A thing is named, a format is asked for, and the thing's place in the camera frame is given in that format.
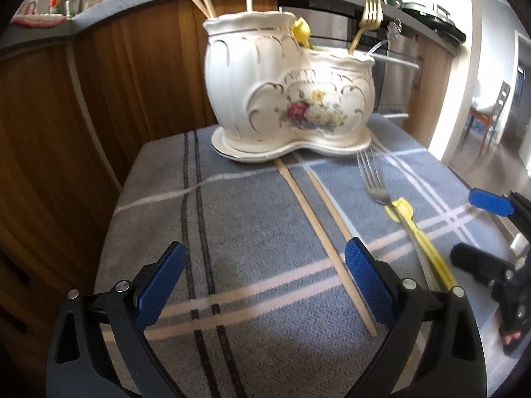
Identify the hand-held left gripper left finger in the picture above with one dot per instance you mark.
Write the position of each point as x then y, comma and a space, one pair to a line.
159, 290

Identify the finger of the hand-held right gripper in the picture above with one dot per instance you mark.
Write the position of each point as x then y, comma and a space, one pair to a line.
489, 202
473, 257

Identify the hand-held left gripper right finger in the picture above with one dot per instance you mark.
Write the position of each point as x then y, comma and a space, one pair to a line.
369, 286

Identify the yellow plastic utensil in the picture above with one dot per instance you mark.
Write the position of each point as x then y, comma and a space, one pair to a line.
301, 31
401, 210

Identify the silver fork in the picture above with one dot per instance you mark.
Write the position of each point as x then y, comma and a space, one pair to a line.
378, 192

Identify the gold fork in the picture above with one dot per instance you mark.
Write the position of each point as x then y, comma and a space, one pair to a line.
370, 14

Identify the white floral ceramic utensil holder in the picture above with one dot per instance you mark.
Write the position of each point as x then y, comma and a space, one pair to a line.
240, 74

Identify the wooden chair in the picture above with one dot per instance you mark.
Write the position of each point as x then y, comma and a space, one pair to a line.
491, 112

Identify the grey checked table cloth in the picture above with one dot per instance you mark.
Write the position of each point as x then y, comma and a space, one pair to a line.
257, 224

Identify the stainless steel oven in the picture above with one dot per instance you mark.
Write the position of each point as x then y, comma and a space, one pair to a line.
394, 74

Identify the wooden base cabinets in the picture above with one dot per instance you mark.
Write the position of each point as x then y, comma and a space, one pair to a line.
49, 132

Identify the grey speckled kitchen countertop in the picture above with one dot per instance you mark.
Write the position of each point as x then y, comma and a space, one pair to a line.
124, 6

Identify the white dish with red cloth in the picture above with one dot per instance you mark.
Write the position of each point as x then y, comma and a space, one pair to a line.
37, 20

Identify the red-capped sauce bottle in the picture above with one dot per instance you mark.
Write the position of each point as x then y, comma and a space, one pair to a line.
54, 7

